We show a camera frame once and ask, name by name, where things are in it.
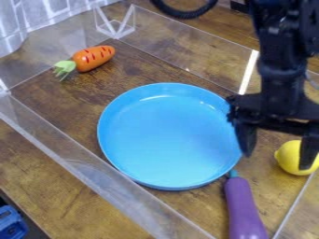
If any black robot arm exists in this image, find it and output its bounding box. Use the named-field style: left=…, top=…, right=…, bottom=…
left=227, top=0, right=319, bottom=170

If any clear acrylic enclosure wall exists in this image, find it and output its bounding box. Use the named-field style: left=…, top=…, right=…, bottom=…
left=0, top=0, right=319, bottom=239

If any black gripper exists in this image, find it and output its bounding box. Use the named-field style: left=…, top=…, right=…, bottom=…
left=227, top=61, right=319, bottom=170

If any blue round tray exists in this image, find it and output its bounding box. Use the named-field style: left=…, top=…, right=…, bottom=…
left=97, top=83, right=241, bottom=190

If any black corrugated cable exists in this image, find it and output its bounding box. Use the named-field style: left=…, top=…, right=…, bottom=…
left=149, top=0, right=219, bottom=20

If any orange toy carrot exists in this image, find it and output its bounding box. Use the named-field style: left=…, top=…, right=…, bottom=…
left=53, top=45, right=116, bottom=80

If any yellow toy lemon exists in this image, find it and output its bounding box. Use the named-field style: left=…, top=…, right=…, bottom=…
left=273, top=140, right=319, bottom=176

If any purple toy eggplant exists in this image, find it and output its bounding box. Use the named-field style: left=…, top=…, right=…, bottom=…
left=224, top=170, right=269, bottom=239

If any white checkered curtain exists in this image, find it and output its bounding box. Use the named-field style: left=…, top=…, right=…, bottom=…
left=0, top=0, right=121, bottom=58

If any blue plastic box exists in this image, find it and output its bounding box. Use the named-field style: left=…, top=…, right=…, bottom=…
left=0, top=205, right=28, bottom=239

